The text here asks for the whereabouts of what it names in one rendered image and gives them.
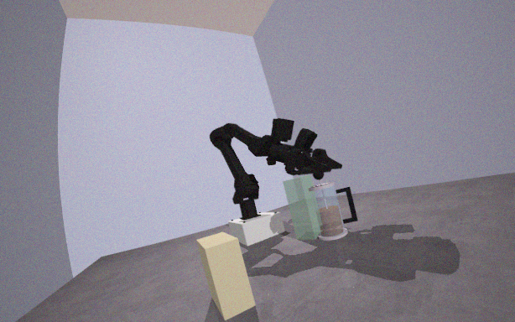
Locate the glass french press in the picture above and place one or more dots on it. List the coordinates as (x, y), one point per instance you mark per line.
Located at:
(328, 211)

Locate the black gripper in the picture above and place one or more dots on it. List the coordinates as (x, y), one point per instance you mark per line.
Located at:
(305, 164)

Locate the tan rectangular block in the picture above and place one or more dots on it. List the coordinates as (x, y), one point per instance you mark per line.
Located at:
(226, 274)

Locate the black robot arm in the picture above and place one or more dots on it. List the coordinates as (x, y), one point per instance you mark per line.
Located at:
(246, 185)

